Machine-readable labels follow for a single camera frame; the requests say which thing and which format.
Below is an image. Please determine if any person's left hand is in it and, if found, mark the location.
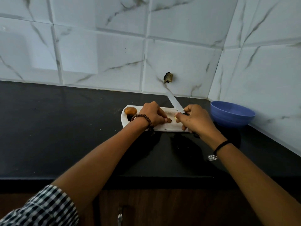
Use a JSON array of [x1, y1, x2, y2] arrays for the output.
[[139, 101, 172, 127]]

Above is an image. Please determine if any steel kitchen knife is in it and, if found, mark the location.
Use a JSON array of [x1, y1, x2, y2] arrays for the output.
[[166, 91, 200, 139]]

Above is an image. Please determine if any person's right forearm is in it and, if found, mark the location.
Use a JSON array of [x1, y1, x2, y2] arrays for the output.
[[215, 144, 301, 226]]

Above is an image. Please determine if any white cutting board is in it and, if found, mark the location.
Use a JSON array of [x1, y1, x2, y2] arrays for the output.
[[121, 105, 190, 132]]

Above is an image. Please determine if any brown bead bracelet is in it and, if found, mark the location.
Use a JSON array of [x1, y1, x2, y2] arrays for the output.
[[130, 114, 156, 136]]

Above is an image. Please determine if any person's left forearm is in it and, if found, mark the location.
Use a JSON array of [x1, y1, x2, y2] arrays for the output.
[[52, 120, 150, 205]]

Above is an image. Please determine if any blue plastic bowl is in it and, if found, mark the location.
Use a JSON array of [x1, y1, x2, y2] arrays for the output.
[[210, 101, 256, 128]]

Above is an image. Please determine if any metal cabinet handle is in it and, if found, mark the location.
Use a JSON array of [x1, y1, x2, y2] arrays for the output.
[[117, 206, 124, 226]]

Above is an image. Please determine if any black wristband with charm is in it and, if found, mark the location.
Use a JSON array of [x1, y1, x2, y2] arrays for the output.
[[208, 140, 232, 161]]

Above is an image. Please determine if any black white checkered shirt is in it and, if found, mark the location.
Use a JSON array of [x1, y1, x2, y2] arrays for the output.
[[0, 185, 79, 226]]

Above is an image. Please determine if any person's right hand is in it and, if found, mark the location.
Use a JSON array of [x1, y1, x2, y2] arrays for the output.
[[175, 105, 227, 150]]

